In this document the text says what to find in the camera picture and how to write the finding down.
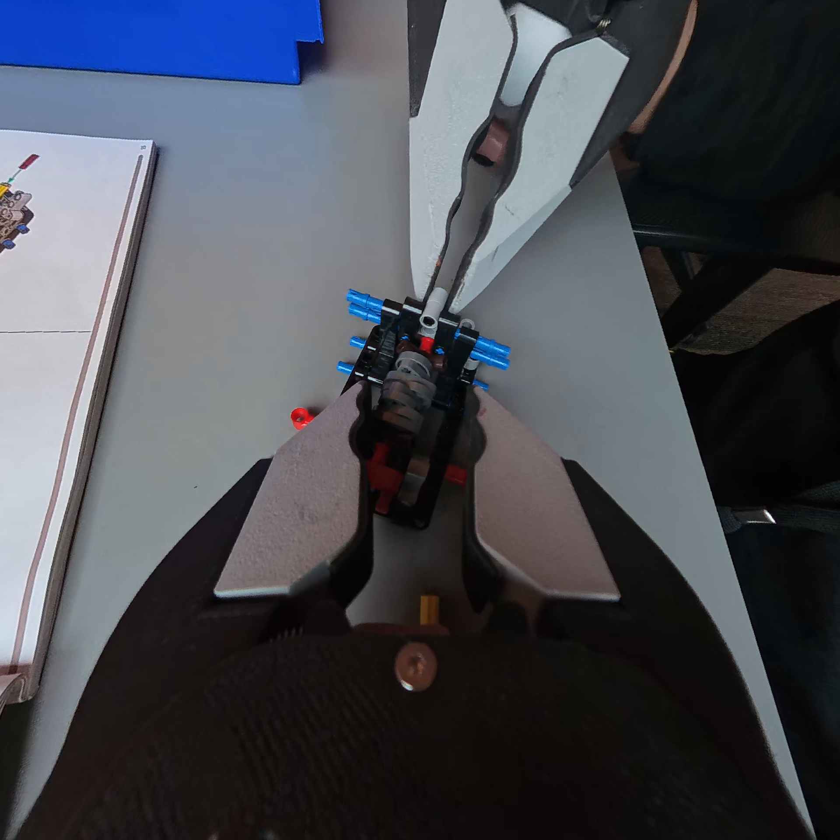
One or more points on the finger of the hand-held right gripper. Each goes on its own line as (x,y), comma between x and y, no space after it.
(564,118)
(446,98)

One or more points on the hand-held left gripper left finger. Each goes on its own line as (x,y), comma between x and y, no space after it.
(295,518)

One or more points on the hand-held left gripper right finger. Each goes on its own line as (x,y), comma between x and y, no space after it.
(544,525)

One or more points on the yellow lego axle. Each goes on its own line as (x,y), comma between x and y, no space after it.
(429,609)

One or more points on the lego chassis assembly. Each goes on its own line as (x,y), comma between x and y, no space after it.
(407,407)

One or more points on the person's right forearm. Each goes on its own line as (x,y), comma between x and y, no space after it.
(754,85)

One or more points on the lego instruction booklet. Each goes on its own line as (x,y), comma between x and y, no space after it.
(52,361)

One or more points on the person's right hand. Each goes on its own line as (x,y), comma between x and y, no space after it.
(491,141)

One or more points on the black chair armrest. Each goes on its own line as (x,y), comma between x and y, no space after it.
(722,239)

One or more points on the blue plastic bin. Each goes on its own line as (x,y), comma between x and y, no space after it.
(164,33)

